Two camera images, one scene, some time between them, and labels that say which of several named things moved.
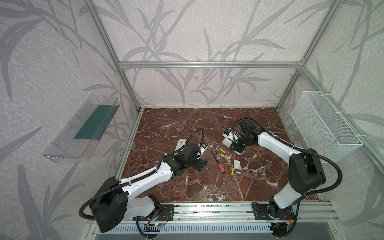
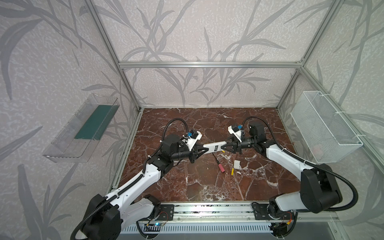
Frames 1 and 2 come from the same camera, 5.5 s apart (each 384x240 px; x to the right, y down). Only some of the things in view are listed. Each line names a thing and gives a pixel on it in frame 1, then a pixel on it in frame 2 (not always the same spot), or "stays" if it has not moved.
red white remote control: x=231 y=137 -> x=214 y=147
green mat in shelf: x=95 y=125 stays
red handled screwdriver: x=220 y=166 stays
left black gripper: x=201 y=163 -> x=193 y=153
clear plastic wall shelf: x=77 y=141 stays
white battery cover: x=237 y=163 stays
